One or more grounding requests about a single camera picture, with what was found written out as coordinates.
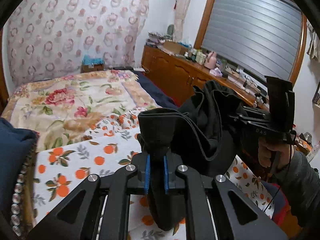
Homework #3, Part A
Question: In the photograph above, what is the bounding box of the black small garment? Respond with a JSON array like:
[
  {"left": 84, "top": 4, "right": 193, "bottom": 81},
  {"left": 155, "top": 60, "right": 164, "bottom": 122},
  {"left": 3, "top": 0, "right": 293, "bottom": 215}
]
[{"left": 138, "top": 80, "right": 258, "bottom": 231}]

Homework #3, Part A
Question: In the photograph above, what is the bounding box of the person's right forearm dark sleeve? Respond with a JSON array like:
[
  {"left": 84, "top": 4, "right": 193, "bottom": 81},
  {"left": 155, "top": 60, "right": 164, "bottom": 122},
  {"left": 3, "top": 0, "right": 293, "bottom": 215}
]
[{"left": 274, "top": 151, "right": 319, "bottom": 239}]

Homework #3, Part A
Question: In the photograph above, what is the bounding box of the person's right hand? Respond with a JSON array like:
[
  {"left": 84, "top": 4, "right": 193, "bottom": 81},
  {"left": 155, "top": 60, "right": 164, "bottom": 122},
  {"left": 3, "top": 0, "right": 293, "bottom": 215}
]
[{"left": 258, "top": 138, "right": 295, "bottom": 169}]

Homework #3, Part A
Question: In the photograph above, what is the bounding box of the navy blue bed sheet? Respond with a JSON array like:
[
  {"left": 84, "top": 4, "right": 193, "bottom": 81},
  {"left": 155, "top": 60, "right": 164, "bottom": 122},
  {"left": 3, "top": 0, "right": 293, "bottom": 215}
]
[{"left": 132, "top": 70, "right": 178, "bottom": 109}]

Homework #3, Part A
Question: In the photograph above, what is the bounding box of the pink tissue pack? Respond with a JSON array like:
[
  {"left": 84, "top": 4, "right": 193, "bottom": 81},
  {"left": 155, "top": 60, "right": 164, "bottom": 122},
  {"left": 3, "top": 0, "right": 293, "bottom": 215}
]
[{"left": 209, "top": 67, "right": 223, "bottom": 77}]

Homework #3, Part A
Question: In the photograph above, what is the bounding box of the orange print white sheet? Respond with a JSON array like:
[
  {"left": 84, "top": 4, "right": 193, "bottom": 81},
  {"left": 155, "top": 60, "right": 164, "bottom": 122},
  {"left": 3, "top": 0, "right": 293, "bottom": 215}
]
[{"left": 32, "top": 108, "right": 272, "bottom": 239}]

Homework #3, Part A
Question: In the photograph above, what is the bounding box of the pink kettle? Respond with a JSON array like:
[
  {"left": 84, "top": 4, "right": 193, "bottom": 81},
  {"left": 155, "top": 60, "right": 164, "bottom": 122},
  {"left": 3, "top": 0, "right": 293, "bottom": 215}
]
[{"left": 204, "top": 51, "right": 217, "bottom": 69}]

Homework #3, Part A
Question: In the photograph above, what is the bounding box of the long wooden sideboard cabinet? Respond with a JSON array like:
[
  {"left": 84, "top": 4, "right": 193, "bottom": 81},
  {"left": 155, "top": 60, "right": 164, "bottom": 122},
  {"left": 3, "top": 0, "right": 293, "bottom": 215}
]
[{"left": 141, "top": 46, "right": 255, "bottom": 107}]

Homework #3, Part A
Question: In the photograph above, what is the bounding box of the window roller shutter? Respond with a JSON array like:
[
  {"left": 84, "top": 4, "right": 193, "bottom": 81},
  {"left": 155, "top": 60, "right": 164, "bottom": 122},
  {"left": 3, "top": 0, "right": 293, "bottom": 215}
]
[{"left": 201, "top": 0, "right": 302, "bottom": 80}]

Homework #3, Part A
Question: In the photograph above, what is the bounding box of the floral cream blanket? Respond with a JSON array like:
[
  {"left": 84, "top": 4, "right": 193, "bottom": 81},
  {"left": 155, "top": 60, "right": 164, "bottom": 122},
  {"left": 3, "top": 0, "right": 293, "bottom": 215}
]
[{"left": 2, "top": 70, "right": 158, "bottom": 151}]

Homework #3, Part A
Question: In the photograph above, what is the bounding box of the open cardboard box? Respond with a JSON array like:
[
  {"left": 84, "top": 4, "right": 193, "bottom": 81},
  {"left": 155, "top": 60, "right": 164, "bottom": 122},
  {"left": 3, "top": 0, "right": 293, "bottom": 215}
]
[{"left": 163, "top": 40, "right": 189, "bottom": 55}]

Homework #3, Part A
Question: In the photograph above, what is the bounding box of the cardboard box with blue cloth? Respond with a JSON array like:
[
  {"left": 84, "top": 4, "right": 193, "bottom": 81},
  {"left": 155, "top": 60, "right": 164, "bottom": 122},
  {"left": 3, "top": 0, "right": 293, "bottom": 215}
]
[{"left": 81, "top": 55, "right": 105, "bottom": 73}]

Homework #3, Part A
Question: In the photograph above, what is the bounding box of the stack of papers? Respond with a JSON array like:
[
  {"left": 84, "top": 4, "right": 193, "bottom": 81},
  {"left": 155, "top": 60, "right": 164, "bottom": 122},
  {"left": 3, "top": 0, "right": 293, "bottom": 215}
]
[{"left": 145, "top": 32, "right": 172, "bottom": 47}]

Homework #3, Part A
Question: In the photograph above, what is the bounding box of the beige window drape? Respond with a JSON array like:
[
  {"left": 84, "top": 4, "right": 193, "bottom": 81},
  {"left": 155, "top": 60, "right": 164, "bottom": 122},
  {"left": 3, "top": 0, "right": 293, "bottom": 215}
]
[{"left": 173, "top": 0, "right": 190, "bottom": 42}]

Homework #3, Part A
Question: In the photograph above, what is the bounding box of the patterned lace curtain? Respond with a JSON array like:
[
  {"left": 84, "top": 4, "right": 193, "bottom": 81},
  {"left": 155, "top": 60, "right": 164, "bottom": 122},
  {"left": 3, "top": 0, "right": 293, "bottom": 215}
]
[{"left": 7, "top": 0, "right": 149, "bottom": 86}]

